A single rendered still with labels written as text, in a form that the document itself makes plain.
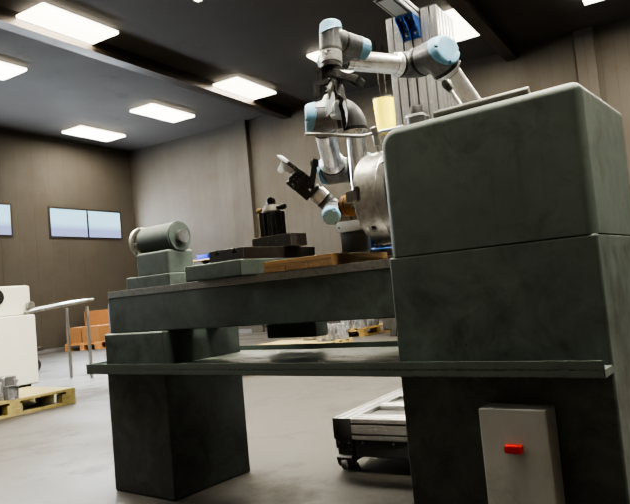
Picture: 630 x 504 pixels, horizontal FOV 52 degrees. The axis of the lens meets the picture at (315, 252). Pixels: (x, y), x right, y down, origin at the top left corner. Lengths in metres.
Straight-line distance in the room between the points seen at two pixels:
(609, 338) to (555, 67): 10.54
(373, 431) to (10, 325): 5.31
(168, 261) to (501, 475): 1.67
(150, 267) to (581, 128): 1.91
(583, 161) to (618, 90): 10.13
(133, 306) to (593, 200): 1.92
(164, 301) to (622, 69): 10.10
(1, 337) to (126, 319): 4.57
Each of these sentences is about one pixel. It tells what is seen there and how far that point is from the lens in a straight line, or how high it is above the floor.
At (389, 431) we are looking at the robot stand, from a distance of 2.79.
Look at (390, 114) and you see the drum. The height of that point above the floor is 3.46.
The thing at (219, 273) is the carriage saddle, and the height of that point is 0.88.
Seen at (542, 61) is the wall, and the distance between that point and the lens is 12.21.
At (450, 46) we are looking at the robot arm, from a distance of 2.56.
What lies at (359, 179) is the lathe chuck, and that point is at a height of 1.13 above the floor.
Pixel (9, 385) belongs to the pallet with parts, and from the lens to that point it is 5.91.
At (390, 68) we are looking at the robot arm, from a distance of 2.56.
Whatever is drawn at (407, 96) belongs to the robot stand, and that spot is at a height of 1.64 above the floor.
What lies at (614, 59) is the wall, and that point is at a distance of 12.01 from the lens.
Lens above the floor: 0.79
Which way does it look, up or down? 3 degrees up
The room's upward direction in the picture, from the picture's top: 5 degrees counter-clockwise
